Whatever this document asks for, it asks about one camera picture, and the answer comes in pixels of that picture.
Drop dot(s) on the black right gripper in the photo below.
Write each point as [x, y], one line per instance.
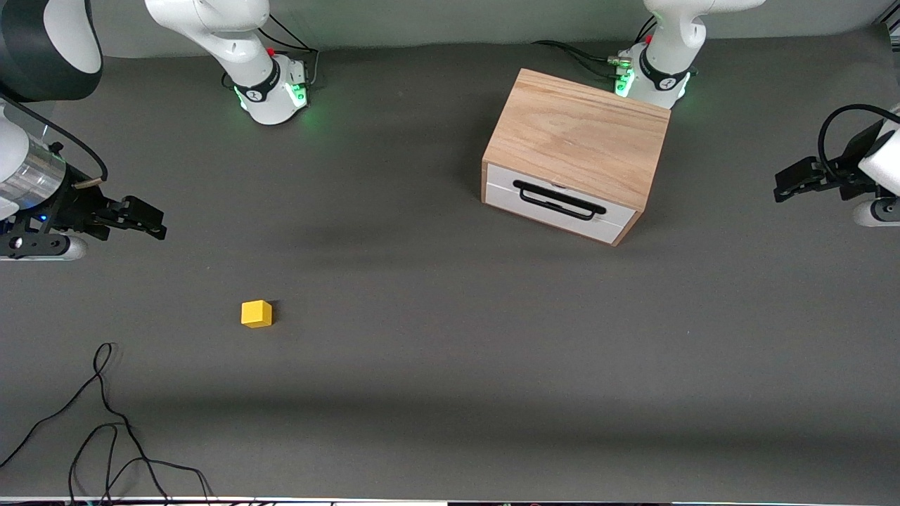
[72, 203]

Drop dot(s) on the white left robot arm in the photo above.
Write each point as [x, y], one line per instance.
[675, 42]

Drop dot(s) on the yellow cube block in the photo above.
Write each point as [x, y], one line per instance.
[256, 314]

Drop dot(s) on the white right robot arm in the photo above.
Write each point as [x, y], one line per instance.
[232, 28]

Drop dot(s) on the aluminium frame rail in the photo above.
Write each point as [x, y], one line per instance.
[889, 29]

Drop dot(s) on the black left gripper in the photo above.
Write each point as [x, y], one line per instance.
[849, 171]

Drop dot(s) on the wooden drawer cabinet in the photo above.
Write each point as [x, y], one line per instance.
[576, 126]

